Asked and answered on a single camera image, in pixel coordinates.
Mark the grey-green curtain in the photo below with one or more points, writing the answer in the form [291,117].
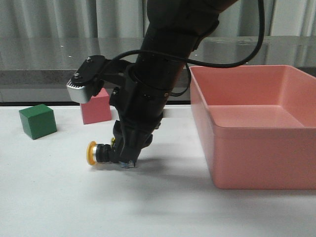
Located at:
[127,18]

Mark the pink plastic bin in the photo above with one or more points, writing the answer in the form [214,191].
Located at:
[257,126]

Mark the yellow push button switch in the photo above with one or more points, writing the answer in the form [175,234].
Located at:
[105,153]

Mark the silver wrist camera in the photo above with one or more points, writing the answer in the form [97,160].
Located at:
[85,82]

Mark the left green wooden cube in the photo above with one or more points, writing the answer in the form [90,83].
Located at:
[38,121]

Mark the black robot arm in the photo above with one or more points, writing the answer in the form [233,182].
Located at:
[175,30]

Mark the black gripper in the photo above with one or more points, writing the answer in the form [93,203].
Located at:
[140,96]

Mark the pink wooden cube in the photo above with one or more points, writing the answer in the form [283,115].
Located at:
[97,109]

